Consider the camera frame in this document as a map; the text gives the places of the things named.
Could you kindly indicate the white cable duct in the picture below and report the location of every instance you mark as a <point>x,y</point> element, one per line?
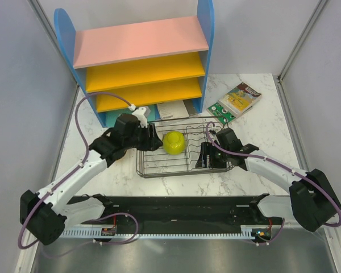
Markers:
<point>92,232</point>

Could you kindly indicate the grey wire dish rack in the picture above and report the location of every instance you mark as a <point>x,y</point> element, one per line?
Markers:
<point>160,164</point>

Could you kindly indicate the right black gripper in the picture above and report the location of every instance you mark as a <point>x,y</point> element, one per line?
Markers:
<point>207,148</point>

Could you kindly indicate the lime green bowl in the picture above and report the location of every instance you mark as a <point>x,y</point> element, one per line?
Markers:
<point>174,143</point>

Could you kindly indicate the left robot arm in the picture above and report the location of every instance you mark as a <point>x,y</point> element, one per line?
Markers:
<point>46,213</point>

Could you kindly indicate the white grey manual booklet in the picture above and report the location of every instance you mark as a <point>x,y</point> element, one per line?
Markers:
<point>176,109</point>

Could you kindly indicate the teal folder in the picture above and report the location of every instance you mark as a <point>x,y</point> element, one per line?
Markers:
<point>111,116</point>

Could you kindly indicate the yellow cover paperback book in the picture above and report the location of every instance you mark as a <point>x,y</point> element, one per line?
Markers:
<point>240,99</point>

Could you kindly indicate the green cover booklet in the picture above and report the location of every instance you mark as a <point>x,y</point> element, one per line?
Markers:
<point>221,114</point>

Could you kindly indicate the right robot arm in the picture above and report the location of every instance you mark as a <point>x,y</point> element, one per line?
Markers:
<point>309,200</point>

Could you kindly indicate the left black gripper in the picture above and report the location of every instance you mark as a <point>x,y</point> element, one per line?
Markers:
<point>152,143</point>

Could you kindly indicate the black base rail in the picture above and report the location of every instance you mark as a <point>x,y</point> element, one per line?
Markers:
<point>184,215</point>

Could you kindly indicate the colourful wooden shelf unit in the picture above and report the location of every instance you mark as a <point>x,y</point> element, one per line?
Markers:
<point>148,63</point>

